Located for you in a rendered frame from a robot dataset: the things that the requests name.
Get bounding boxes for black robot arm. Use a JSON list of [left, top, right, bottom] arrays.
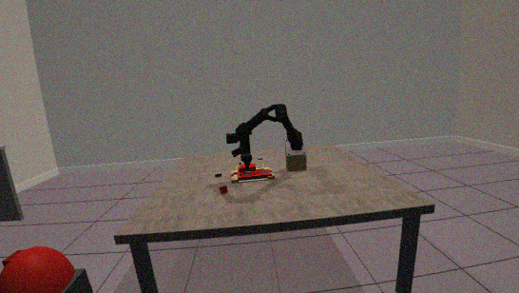
[[226, 104, 303, 157]]

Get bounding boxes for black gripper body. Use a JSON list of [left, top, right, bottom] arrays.
[[240, 142, 252, 161]]

